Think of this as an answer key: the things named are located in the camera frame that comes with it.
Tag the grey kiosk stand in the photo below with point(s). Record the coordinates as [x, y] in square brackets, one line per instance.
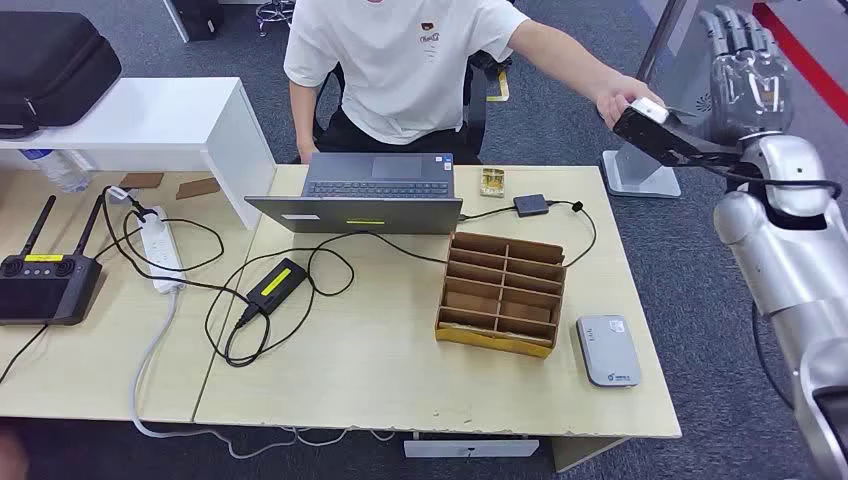
[639, 175]

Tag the person's right hand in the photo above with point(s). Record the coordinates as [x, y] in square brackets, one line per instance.
[307, 154]

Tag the black cabinet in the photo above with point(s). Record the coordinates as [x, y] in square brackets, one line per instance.
[195, 16]

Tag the black power adapter yellow label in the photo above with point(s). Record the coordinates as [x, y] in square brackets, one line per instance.
[277, 285]

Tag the chrome stanchion post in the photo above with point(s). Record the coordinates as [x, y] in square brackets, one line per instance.
[662, 36]

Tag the person's right forearm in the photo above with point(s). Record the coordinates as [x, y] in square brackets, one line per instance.
[303, 112]

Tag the white power strip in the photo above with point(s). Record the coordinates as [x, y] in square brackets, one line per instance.
[161, 252]

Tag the black office chair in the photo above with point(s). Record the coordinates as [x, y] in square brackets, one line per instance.
[476, 112]

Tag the black remote controller with antennas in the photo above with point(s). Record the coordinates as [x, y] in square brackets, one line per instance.
[46, 291]

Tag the black carrying case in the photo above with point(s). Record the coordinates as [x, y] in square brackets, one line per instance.
[53, 66]

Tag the person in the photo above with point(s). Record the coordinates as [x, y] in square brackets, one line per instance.
[397, 66]

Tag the small black hub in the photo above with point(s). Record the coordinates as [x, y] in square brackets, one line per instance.
[531, 205]

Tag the yellow hotel key card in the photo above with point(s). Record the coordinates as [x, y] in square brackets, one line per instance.
[526, 336]
[467, 327]

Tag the grey card reader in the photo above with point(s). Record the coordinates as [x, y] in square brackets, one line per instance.
[607, 351]

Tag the grey laptop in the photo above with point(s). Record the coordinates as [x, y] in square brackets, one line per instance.
[371, 215]

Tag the person's left forearm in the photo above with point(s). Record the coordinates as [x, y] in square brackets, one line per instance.
[563, 56]

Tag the chrome stool base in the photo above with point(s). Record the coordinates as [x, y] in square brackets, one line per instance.
[275, 14]

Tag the clear water bottle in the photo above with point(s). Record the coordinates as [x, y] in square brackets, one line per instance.
[60, 171]

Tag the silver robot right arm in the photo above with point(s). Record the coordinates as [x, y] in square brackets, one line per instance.
[788, 265]

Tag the stack of hotel key cards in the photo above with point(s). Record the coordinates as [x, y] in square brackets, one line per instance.
[492, 183]

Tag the wooden card organizer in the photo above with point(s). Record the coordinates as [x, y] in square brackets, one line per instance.
[503, 291]

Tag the person's left hand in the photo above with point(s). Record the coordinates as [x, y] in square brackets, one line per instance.
[626, 93]

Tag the white shelf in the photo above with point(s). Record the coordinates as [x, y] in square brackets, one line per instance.
[132, 112]

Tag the white under-desk bracket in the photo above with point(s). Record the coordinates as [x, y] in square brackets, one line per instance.
[470, 448]

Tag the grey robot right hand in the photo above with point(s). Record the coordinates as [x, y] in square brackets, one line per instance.
[752, 86]

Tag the brown cardboard piece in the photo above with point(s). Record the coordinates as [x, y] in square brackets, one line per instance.
[197, 189]
[141, 181]

